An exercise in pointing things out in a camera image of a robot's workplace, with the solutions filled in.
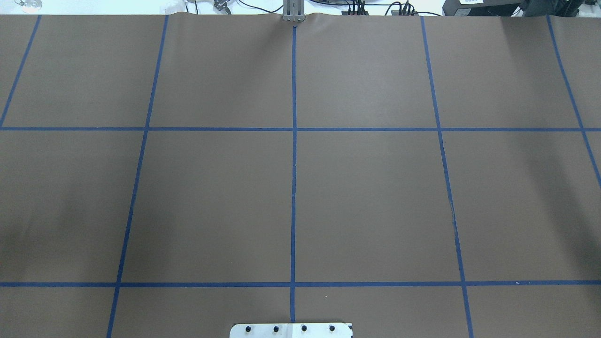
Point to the aluminium frame post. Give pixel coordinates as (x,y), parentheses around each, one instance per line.
(293,11)

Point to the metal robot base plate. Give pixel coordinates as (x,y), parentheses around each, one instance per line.
(292,330)

